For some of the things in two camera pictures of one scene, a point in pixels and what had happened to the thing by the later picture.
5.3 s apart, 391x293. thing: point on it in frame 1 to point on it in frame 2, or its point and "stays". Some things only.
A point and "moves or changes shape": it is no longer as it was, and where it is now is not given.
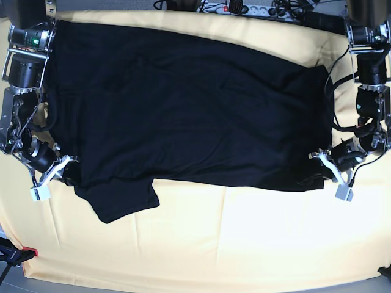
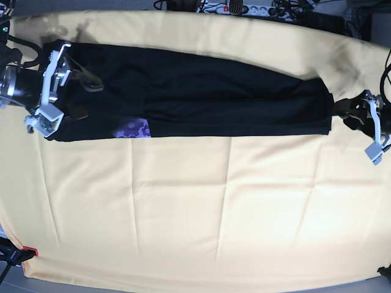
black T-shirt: [132, 106] moves or changes shape
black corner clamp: [385, 271] stays
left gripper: [43, 156] to [55, 74]
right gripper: [345, 155] to [372, 121]
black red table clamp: [12, 255] stays
